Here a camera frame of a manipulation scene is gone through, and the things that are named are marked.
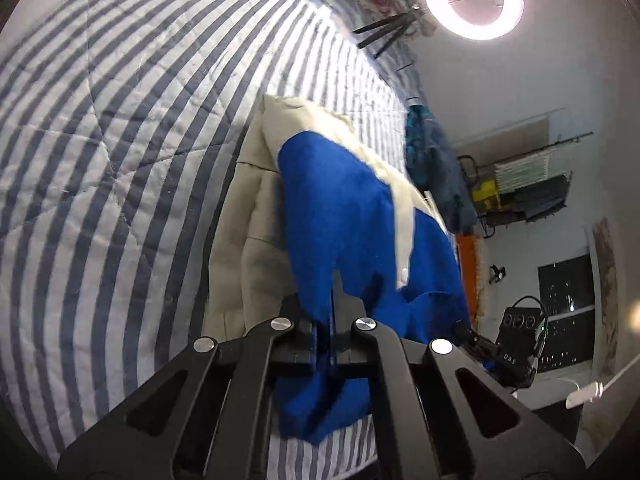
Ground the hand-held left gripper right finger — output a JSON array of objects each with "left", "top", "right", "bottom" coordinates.
[{"left": 330, "top": 270, "right": 586, "bottom": 480}]

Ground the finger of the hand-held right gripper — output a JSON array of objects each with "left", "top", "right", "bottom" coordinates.
[{"left": 452, "top": 320, "right": 497, "bottom": 357}]

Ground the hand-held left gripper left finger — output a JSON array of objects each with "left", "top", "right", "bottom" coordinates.
[{"left": 56, "top": 290, "right": 322, "bottom": 480}]

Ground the beige and blue jacket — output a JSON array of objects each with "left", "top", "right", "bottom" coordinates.
[{"left": 207, "top": 94, "right": 473, "bottom": 446}]

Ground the black metal clothes rack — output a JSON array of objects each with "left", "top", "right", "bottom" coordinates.
[{"left": 457, "top": 130, "right": 596, "bottom": 238}]

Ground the orange-edged cushion seat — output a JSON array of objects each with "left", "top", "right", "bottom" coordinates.
[{"left": 457, "top": 234, "right": 488, "bottom": 321}]

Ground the white charger plug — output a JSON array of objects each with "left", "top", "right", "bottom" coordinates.
[{"left": 565, "top": 370, "right": 640, "bottom": 410}]

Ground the yellow box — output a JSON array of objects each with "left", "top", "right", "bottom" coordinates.
[{"left": 472, "top": 180, "right": 502, "bottom": 211}]

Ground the dark hanging garment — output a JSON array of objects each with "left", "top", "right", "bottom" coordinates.
[{"left": 500, "top": 180, "right": 571, "bottom": 223}]

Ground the dark blue clothing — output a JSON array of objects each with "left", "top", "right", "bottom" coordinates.
[{"left": 405, "top": 105, "right": 478, "bottom": 235}]

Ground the white striped towel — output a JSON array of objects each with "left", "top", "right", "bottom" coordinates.
[{"left": 492, "top": 152, "right": 568, "bottom": 193}]

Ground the teal garment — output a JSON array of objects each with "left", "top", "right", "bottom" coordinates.
[{"left": 405, "top": 106, "right": 436, "bottom": 181}]

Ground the blue white striped blanket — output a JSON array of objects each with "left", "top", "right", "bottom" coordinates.
[{"left": 0, "top": 0, "right": 426, "bottom": 480}]

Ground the black mini tripod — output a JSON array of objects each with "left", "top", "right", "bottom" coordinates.
[{"left": 352, "top": 7, "right": 426, "bottom": 58}]

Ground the wall poster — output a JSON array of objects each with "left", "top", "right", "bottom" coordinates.
[{"left": 587, "top": 217, "right": 621, "bottom": 376}]

